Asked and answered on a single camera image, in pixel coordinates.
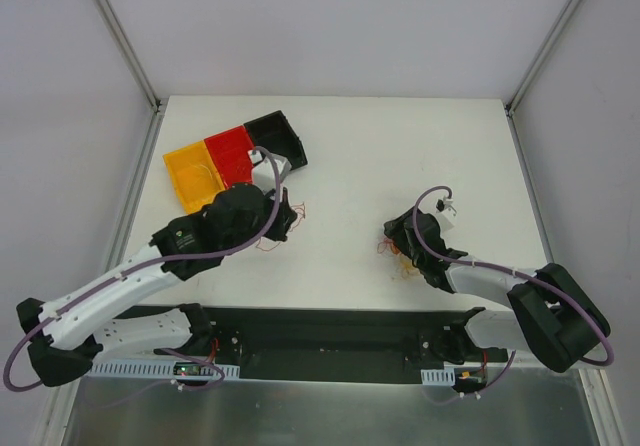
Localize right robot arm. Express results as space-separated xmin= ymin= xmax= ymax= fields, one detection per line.
xmin=383 ymin=210 xmax=612 ymax=373

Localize red plastic bin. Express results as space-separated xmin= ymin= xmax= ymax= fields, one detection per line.
xmin=204 ymin=125 xmax=254 ymax=188

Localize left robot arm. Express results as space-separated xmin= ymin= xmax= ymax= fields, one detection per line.
xmin=16 ymin=183 xmax=297 ymax=387

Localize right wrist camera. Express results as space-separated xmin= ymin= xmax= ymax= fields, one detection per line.
xmin=434 ymin=197 xmax=457 ymax=232

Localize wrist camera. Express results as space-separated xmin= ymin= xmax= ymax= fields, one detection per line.
xmin=434 ymin=197 xmax=457 ymax=232
xmin=248 ymin=150 xmax=291 ymax=193

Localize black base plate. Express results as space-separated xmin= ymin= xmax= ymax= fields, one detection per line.
xmin=180 ymin=303 xmax=508 ymax=384

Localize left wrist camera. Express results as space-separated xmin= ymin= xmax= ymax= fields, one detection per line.
xmin=248 ymin=150 xmax=291 ymax=193

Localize white thin cable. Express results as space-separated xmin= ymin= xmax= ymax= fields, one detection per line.
xmin=182 ymin=163 xmax=221 ymax=182

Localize black plastic bin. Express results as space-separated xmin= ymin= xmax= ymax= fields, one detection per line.
xmin=244 ymin=110 xmax=308 ymax=170

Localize yellow plastic bin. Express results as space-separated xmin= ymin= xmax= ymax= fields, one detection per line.
xmin=163 ymin=141 xmax=226 ymax=214

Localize orange red cables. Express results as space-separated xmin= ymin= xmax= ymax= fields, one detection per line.
xmin=375 ymin=235 xmax=426 ymax=282

